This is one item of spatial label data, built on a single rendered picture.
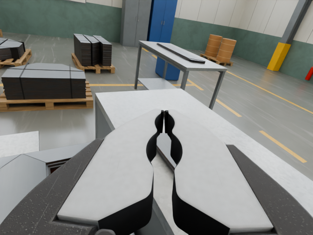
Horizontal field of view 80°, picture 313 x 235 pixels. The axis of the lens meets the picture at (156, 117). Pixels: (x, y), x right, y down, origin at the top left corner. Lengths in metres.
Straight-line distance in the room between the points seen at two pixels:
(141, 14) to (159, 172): 7.81
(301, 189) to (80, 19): 8.24
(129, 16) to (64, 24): 2.42
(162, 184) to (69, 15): 8.08
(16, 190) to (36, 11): 7.83
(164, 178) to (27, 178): 0.56
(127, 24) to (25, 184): 7.54
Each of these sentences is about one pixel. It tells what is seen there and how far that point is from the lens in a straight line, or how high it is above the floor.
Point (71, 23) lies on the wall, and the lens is 8.47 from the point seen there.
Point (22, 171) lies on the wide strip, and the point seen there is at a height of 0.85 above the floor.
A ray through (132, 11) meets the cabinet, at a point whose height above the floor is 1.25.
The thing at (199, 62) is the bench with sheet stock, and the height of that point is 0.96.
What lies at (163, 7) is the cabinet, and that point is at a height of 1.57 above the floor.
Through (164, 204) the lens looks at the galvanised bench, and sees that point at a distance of 0.58.
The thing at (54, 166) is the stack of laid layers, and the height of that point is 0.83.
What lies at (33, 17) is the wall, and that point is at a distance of 8.51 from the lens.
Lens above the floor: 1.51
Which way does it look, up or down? 30 degrees down
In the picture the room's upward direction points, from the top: 11 degrees clockwise
